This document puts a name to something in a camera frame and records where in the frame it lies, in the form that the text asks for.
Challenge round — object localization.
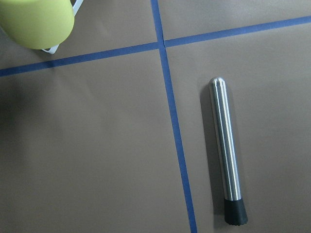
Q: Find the yellow-green cup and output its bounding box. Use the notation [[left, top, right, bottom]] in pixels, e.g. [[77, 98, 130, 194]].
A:
[[0, 0, 74, 50]]

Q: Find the steel muddler black tip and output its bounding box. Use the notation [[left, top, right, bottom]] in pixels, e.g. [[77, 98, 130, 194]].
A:
[[209, 77, 248, 226]]

